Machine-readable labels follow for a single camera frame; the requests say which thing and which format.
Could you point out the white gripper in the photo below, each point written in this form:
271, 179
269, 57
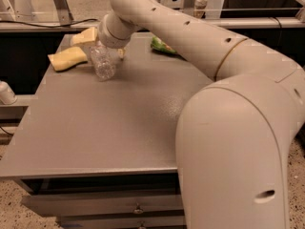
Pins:
106, 37

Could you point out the clear plastic water bottle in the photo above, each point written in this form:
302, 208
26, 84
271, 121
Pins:
102, 63

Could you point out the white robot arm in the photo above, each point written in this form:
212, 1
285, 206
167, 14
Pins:
233, 136

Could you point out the yellow sponge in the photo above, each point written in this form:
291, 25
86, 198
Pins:
67, 58

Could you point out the green dang snack bag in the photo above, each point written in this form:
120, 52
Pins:
158, 45

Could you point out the grey drawer cabinet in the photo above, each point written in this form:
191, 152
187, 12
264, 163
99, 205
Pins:
81, 135

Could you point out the white cylinder at left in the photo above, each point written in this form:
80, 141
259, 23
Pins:
7, 95

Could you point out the metal drawer knob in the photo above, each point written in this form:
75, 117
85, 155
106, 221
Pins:
138, 210

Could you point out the top grey drawer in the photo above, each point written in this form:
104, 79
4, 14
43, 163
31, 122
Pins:
103, 203

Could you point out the grey drawer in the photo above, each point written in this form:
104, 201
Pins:
148, 220
103, 203

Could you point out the metal frame rail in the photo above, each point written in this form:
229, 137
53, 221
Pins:
227, 23

